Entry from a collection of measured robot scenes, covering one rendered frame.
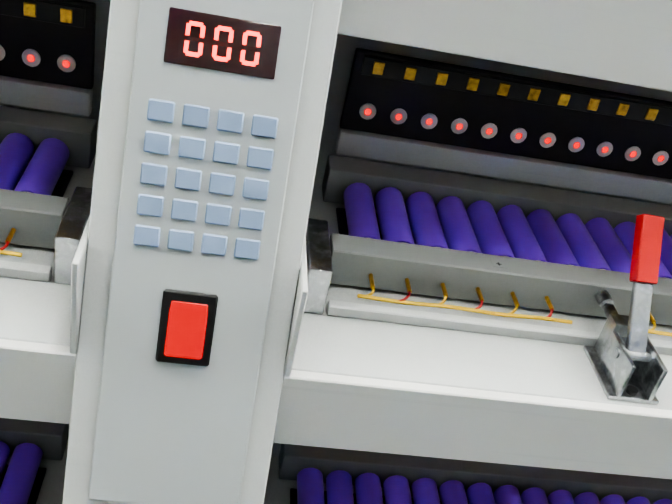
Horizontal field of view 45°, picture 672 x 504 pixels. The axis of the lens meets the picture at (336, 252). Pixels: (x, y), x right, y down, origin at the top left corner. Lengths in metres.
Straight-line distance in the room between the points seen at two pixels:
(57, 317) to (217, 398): 0.09
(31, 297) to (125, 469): 0.09
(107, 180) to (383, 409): 0.17
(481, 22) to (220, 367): 0.19
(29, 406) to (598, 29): 0.31
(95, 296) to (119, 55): 0.10
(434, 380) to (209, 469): 0.12
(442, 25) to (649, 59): 0.10
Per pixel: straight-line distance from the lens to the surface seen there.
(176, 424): 0.39
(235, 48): 0.35
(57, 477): 0.58
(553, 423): 0.43
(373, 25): 0.37
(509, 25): 0.38
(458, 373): 0.41
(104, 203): 0.36
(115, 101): 0.35
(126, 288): 0.36
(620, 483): 0.65
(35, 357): 0.39
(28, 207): 0.44
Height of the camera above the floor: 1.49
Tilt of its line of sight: 13 degrees down
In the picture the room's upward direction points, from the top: 9 degrees clockwise
